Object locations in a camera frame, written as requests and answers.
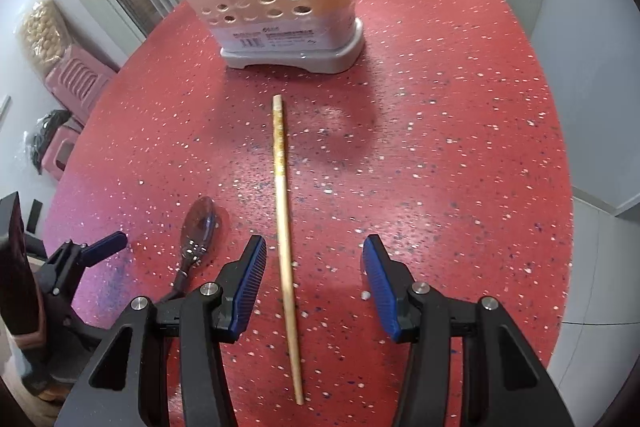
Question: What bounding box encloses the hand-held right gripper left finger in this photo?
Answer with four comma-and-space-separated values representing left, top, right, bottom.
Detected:
54, 234, 268, 427

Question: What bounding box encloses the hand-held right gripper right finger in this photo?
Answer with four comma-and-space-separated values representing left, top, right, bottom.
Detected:
361, 233, 587, 427

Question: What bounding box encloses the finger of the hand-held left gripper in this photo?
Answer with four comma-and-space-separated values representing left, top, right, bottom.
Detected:
46, 230, 129, 294
50, 291, 108, 350

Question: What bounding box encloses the wooden chopstick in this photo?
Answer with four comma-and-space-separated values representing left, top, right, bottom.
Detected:
271, 94, 305, 406

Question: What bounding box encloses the metal spoon with black handle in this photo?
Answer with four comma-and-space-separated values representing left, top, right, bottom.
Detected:
167, 196, 221, 304

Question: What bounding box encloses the black flat object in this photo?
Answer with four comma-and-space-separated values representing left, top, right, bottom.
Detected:
27, 201, 44, 234

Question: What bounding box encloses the pink plastic stool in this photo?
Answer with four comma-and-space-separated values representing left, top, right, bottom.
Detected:
44, 44, 119, 118
42, 126, 84, 181

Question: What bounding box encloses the black plastic bag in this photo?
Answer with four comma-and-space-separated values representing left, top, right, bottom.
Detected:
26, 109, 69, 174

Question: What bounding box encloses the bag of beige round items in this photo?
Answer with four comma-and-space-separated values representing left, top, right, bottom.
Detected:
19, 0, 69, 68

